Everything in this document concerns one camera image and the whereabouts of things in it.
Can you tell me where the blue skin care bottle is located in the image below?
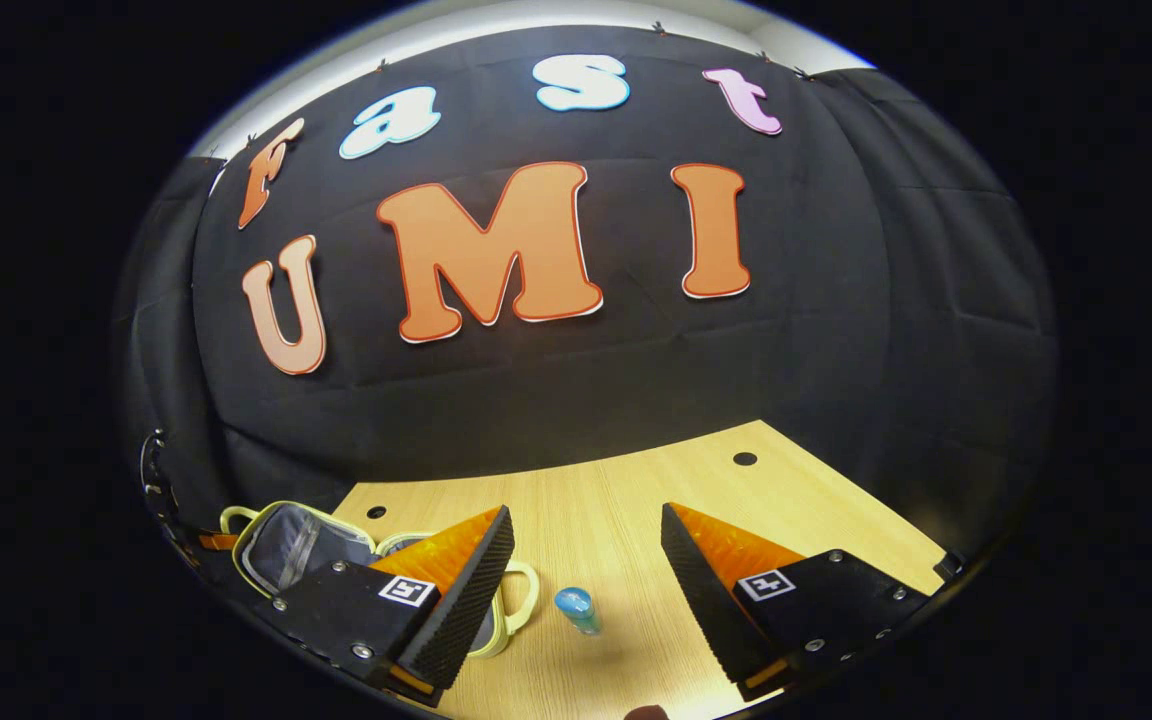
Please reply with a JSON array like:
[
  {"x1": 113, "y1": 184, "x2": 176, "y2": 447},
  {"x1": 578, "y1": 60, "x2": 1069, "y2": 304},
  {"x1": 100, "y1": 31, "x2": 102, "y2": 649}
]
[{"x1": 553, "y1": 587, "x2": 604, "y2": 637}]

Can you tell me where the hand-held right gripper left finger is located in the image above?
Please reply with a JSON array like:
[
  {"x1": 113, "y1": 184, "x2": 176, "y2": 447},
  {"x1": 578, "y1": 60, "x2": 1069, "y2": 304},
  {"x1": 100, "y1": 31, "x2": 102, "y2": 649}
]
[{"x1": 254, "y1": 505, "x2": 517, "y2": 709}]

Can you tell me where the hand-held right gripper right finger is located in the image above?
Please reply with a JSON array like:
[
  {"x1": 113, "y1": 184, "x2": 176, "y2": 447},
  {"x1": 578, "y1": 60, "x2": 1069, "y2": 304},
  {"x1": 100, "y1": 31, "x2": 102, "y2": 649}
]
[{"x1": 660, "y1": 502, "x2": 937, "y2": 701}]

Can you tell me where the pale yellow suitcase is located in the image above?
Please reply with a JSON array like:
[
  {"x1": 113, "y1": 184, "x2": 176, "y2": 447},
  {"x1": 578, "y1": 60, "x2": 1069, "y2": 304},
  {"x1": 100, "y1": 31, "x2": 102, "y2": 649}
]
[{"x1": 219, "y1": 500, "x2": 542, "y2": 659}]

